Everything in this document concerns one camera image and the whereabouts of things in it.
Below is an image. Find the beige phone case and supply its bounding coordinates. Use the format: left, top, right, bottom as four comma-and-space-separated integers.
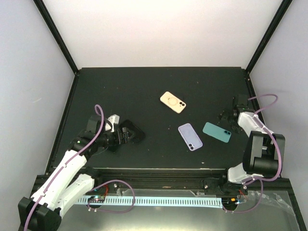
160, 91, 187, 114

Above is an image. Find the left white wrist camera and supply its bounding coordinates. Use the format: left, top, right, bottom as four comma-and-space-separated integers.
105, 114, 120, 132

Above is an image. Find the lavender phone case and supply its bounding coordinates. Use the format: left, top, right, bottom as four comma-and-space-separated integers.
178, 123, 203, 151

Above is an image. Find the black front rail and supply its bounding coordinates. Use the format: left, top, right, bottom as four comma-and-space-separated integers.
31, 168, 293, 191

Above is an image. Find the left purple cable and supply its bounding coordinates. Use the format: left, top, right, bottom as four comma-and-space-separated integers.
23, 104, 104, 231

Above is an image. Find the left black frame post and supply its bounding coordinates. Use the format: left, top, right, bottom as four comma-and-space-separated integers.
33, 0, 79, 75

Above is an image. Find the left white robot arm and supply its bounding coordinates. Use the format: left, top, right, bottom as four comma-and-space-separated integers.
18, 115, 145, 231

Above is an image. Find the light blue cable duct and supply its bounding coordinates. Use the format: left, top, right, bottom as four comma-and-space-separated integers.
75, 195, 223, 208

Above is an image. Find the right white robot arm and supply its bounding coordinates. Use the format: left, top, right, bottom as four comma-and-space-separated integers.
204, 94, 285, 197

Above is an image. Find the circuit board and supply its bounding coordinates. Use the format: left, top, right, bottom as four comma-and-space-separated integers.
222, 197, 246, 205
88, 195, 105, 203

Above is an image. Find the black phone case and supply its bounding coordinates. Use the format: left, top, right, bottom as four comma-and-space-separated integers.
119, 119, 145, 143

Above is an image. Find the right circuit board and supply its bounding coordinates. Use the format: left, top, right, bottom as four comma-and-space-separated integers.
222, 197, 246, 205

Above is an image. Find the black frame post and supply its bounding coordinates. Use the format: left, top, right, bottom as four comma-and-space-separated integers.
245, 0, 293, 74
33, 0, 79, 75

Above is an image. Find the teal phone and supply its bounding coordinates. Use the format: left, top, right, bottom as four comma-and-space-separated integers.
203, 122, 231, 143

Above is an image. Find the left circuit board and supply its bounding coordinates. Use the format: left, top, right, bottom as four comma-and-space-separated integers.
88, 195, 105, 203

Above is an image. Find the right black frame post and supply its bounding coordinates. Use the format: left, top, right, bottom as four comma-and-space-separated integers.
245, 0, 293, 74

